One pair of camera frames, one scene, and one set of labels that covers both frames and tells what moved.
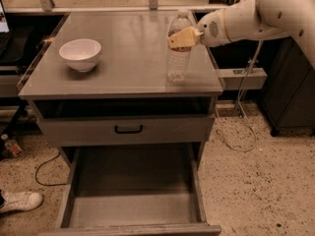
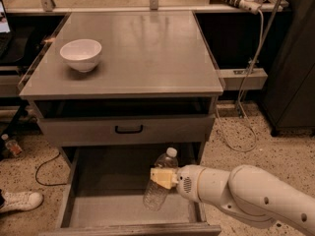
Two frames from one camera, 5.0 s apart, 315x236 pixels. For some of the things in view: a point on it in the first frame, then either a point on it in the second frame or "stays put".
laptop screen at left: (4, 28) stays put
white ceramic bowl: (81, 54) stays put
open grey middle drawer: (133, 190) stays put
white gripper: (211, 29) → (187, 182)
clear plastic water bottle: (178, 58) → (155, 194)
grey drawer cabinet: (101, 82) stays put
